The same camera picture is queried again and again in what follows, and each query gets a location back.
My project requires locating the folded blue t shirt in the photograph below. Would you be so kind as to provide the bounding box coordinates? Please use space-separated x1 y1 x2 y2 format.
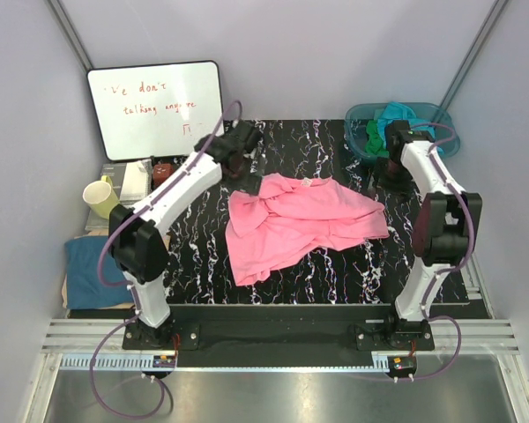
64 236 136 310

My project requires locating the grey white booklet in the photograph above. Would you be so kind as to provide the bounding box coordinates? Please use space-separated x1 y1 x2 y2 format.
85 160 152 231

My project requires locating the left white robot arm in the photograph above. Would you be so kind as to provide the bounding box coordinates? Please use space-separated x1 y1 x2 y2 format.
97 121 263 349

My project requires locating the teal plastic basin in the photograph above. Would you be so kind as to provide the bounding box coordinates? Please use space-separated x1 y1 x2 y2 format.
345 102 460 165

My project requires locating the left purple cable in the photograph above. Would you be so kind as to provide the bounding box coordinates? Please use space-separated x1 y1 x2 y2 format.
90 100 243 419

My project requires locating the white slotted cable duct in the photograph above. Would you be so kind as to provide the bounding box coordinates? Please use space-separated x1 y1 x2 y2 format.
60 354 398 372

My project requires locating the yellow green mug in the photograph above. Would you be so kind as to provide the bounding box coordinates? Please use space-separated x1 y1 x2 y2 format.
82 175 120 219

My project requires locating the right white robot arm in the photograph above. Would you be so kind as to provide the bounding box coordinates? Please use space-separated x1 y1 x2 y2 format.
371 120 483 351

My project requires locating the aluminium extrusion rail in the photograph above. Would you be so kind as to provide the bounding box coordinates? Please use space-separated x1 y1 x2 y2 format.
43 319 519 355

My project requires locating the dark red small box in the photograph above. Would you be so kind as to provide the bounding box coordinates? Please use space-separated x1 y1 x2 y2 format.
153 163 174 189

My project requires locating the green t shirt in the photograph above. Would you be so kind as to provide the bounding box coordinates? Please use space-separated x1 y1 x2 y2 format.
365 120 389 158

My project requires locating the purple cable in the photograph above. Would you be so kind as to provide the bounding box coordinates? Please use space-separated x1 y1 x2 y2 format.
347 122 477 382
90 100 243 419

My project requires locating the pink t shirt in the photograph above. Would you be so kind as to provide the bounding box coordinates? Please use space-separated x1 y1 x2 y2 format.
225 174 389 286

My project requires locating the turquoise t shirt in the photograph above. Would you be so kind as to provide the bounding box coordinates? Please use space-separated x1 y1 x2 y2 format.
374 101 436 148

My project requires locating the black marbled table mat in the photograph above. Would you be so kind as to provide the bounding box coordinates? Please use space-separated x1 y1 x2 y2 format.
164 120 422 305

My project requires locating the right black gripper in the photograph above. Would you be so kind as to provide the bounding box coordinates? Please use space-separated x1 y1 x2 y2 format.
367 156 415 206

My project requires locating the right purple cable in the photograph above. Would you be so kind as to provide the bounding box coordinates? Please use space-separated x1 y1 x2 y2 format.
347 122 477 382

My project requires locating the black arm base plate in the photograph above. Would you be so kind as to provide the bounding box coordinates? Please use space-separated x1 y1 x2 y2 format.
123 305 435 369

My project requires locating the white whiteboard black frame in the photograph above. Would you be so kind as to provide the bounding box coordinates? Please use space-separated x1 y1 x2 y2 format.
87 60 223 161

